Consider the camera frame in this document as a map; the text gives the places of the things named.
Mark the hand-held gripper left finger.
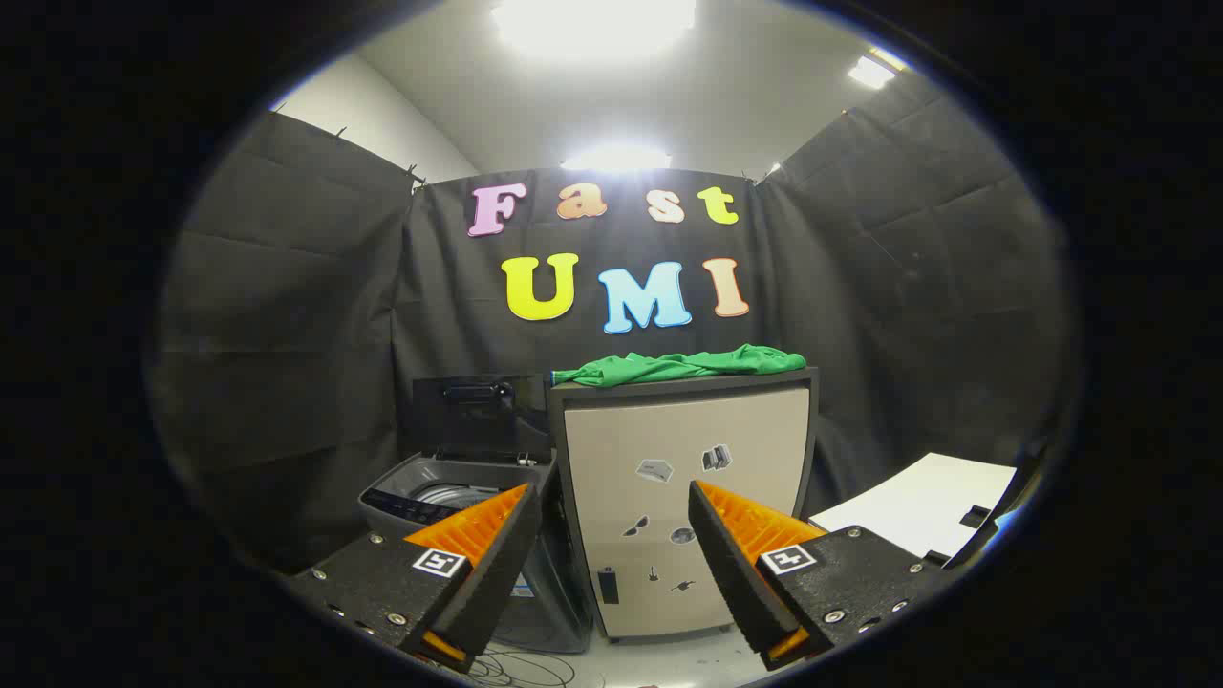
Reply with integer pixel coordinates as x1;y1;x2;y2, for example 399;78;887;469
287;483;544;673

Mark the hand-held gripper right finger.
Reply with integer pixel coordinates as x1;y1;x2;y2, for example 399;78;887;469
688;480;952;672

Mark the grey washing machine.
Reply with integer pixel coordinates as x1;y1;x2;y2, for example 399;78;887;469
359;454;595;656

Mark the green polo shirt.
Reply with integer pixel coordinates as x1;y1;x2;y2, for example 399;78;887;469
551;344;808;389

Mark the beige cabinet with dark top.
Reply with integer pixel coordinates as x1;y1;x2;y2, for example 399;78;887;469
547;368;821;643

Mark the white flat board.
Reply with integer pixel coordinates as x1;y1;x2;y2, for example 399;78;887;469
810;453;1019;560

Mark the black backdrop cloth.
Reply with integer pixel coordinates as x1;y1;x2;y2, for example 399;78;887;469
153;72;1081;574

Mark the long ceiling light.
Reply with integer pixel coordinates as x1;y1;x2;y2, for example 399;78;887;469
562;145;672;173

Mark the small ceiling light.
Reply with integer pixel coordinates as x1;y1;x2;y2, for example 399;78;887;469
848;54;899;90

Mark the large ceiling light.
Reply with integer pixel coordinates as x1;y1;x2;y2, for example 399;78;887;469
492;0;698;58

